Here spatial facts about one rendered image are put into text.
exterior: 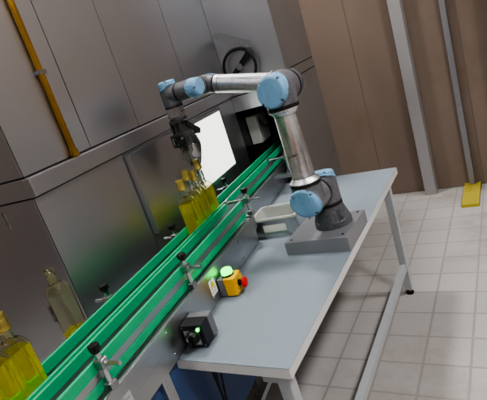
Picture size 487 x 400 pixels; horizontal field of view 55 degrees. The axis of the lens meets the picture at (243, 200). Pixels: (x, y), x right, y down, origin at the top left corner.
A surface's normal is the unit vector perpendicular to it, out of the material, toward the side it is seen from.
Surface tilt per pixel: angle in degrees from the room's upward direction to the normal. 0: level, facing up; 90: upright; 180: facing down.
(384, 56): 90
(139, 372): 90
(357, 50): 90
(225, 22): 90
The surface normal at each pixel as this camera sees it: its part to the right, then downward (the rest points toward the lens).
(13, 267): -0.34, 0.37
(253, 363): -0.29, -0.91
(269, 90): -0.52, 0.25
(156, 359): 0.89, -0.16
